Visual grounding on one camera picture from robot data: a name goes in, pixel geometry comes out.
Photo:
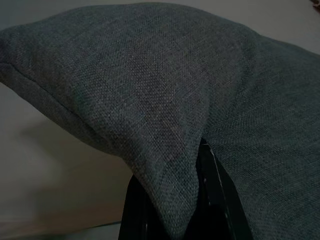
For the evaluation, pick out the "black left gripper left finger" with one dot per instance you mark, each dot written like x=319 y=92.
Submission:
x=137 y=215

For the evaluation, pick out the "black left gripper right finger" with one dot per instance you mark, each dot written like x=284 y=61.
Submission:
x=215 y=205

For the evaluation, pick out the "grey-green woven fabric pillow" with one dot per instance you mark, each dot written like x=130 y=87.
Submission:
x=150 y=87

